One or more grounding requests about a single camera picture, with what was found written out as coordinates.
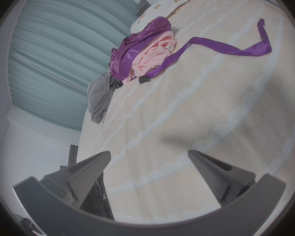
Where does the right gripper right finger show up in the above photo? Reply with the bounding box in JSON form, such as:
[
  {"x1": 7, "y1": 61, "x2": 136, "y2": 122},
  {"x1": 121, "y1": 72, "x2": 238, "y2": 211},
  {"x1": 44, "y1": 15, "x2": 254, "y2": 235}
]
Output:
[{"x1": 187, "y1": 149, "x2": 256, "y2": 204}]

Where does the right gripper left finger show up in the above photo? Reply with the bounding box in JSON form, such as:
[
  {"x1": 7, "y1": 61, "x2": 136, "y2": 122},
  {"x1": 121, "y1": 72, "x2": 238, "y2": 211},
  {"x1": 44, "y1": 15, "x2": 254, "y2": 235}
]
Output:
[{"x1": 39, "y1": 151, "x2": 111, "y2": 203}]

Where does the black T-shirt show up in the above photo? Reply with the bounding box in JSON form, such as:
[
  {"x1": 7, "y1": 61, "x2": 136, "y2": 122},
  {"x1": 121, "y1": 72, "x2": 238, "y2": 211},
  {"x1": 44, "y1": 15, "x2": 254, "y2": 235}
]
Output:
[{"x1": 79, "y1": 172, "x2": 115, "y2": 222}]

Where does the bed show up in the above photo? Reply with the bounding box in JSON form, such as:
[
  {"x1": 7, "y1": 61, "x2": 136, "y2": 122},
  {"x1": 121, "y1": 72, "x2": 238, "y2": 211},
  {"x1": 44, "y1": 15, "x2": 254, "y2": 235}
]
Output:
[{"x1": 77, "y1": 0, "x2": 295, "y2": 224}]

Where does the grey knit garment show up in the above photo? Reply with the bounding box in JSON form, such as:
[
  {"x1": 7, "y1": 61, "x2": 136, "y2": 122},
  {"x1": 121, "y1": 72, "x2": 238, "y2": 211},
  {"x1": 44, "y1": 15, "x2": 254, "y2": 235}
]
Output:
[{"x1": 87, "y1": 72, "x2": 116, "y2": 125}]

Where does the blue-green curtain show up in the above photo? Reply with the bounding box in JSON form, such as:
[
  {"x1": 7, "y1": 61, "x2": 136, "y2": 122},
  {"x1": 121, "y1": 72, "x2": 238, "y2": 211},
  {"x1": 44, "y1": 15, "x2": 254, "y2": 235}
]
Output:
[
  {"x1": 11, "y1": 0, "x2": 140, "y2": 90},
  {"x1": 8, "y1": 49, "x2": 89, "y2": 132}
]

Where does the black shiny garment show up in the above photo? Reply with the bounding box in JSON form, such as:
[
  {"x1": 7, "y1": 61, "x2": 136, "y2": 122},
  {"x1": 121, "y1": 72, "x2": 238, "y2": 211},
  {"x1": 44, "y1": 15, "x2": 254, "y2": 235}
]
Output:
[{"x1": 109, "y1": 76, "x2": 124, "y2": 90}]

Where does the pink garment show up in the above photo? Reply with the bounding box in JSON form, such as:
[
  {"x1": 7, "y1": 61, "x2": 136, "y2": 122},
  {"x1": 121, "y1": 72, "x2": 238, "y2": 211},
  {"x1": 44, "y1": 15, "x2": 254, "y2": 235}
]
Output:
[{"x1": 123, "y1": 31, "x2": 176, "y2": 85}]

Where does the purple satin garment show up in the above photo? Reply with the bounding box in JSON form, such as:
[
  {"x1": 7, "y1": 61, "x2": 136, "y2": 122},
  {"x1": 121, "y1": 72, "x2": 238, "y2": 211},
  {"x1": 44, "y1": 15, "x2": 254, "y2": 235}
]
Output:
[{"x1": 108, "y1": 16, "x2": 272, "y2": 81}]

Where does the white printed pillow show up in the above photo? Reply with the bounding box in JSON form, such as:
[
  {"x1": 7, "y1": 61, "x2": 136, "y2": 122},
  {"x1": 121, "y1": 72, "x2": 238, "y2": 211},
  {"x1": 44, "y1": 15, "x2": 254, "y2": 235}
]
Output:
[{"x1": 130, "y1": 0, "x2": 193, "y2": 35}]

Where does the grey bedside table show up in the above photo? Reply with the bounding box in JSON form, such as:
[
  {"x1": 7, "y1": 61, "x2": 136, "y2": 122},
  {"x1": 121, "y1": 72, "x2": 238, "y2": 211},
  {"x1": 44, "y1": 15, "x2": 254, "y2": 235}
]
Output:
[{"x1": 136, "y1": 0, "x2": 150, "y2": 16}]

